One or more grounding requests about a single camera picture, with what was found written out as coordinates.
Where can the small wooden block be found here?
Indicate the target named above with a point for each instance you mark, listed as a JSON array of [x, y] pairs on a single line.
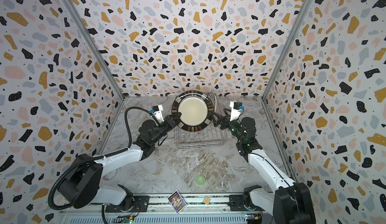
[[206, 200]]

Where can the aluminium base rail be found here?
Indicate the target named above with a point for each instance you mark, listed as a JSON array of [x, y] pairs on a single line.
[[224, 208]]

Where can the aluminium corner post left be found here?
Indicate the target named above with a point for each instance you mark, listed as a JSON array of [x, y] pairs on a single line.
[[90, 43]]

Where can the dark striped rim plate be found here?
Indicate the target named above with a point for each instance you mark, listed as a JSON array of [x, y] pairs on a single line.
[[195, 107]]

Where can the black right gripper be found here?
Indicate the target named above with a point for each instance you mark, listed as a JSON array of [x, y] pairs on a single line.
[[221, 123]]

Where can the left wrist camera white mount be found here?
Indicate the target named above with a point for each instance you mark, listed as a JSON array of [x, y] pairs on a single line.
[[156, 113]]

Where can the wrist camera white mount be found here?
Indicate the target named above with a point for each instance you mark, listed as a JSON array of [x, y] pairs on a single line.
[[237, 109], [156, 113]]

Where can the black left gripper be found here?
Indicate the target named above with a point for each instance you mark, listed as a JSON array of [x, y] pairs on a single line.
[[171, 122]]

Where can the steel wire dish rack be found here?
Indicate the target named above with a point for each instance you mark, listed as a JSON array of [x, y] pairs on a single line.
[[210, 136]]

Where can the aluminium corner post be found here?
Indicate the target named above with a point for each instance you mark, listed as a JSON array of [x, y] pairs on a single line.
[[293, 33], [90, 43]]

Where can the colourful playing card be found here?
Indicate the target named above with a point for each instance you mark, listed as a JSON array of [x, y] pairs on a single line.
[[177, 202]]

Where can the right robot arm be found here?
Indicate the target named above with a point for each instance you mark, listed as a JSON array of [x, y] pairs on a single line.
[[288, 202]]

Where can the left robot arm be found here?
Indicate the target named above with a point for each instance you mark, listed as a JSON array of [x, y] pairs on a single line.
[[79, 185]]

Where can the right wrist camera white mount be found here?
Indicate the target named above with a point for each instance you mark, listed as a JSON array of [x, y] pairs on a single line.
[[237, 109]]

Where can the aluminium corner post right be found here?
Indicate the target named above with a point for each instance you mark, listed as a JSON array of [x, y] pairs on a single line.
[[293, 33]]

